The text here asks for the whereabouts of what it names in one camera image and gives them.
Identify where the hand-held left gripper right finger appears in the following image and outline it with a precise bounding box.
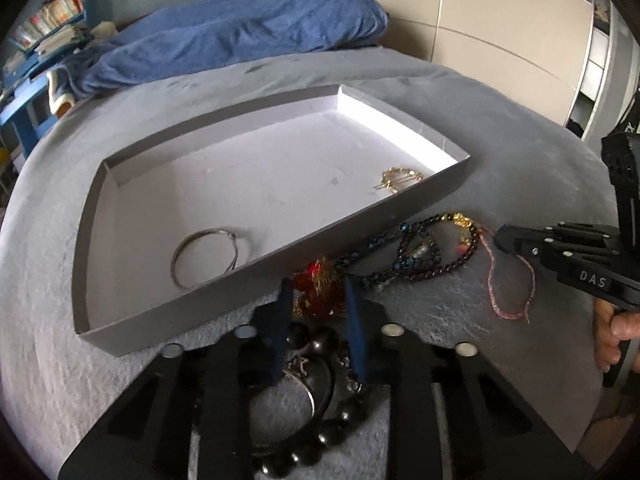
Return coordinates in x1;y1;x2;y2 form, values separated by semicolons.
344;279;596;480

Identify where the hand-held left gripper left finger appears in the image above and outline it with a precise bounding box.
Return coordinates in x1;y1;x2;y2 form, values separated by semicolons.
57;277;296;480

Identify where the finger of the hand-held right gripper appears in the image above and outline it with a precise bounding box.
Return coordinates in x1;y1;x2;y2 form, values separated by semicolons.
545;221;624;251
494;225;624;281

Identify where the pink string bracelet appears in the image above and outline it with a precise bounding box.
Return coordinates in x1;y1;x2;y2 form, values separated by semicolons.
480;232;537;323

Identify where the red and gold tassel ornament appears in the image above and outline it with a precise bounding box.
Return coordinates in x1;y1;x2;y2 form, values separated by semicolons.
292;255;351;318

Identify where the maroon bead bracelet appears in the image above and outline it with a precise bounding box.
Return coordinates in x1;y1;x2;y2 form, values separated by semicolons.
395;212;486;283

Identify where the silver bangle with star charm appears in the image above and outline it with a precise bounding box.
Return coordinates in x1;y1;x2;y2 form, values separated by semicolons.
250;355;321;456

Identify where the dark blue bead bracelet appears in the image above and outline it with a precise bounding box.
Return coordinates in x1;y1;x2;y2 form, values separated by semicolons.
335;222;441;291

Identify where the dark wooden bead bracelet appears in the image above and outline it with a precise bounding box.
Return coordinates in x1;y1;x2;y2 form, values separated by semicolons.
252;322;371;478

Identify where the grey cardboard tray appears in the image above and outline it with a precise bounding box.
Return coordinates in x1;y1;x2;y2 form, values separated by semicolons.
71;84;472;358

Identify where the person's right hand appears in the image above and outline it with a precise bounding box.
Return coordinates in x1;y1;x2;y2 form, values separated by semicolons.
593;301;640;374

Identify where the grey bed sheet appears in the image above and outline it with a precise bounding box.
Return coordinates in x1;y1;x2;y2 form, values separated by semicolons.
0;45;621;480

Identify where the thin silver bangle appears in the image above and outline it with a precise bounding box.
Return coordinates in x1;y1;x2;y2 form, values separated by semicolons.
171;228;252;290

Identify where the gold hair clip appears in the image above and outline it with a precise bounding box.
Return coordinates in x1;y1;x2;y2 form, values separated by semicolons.
372;166;423;195

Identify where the beige wardrobe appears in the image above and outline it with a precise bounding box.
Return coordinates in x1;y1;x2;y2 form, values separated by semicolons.
357;0;640;141

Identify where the blue blanket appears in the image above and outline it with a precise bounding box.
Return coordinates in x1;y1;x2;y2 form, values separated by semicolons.
62;0;390;106

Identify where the cream fleece cloth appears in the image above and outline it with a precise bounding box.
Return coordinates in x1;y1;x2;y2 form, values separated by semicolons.
46;67;77;117

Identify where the blue desk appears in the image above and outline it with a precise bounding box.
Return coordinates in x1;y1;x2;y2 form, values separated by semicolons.
0;10;91;161

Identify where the stack of papers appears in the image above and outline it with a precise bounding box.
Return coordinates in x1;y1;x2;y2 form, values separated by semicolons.
32;22;93;56

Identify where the row of books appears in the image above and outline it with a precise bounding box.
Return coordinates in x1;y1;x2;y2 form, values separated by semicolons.
10;0;93;53

